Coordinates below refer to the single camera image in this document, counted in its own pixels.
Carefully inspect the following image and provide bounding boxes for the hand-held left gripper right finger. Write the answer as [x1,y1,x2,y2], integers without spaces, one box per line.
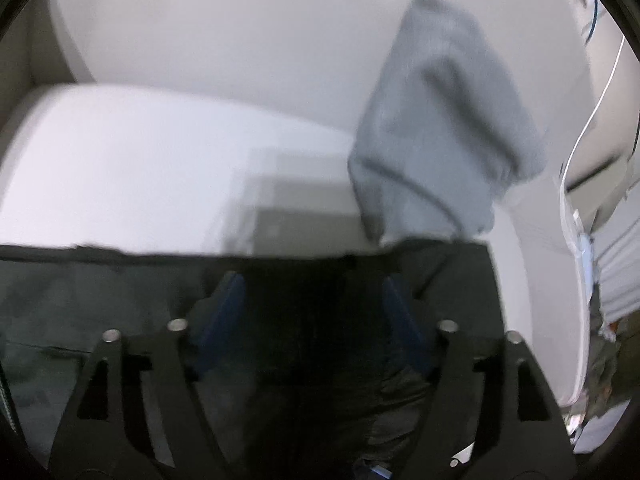
[382,275,577,480]

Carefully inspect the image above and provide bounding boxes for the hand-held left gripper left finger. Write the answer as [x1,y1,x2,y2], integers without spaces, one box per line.
[47,270,251,480]

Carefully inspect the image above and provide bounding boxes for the dark green pants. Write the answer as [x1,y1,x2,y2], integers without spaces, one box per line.
[0,239,510,480]

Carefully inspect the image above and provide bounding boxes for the grey folded garment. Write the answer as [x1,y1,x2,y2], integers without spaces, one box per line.
[346,0,549,250]

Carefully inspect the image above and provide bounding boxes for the light blue cloth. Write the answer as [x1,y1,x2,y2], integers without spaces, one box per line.
[574,232,602,293]

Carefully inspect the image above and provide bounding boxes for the white cable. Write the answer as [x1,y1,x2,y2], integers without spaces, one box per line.
[559,35,627,198]

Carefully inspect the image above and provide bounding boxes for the blue cable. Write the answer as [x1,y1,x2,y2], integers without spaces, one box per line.
[584,0,602,42]

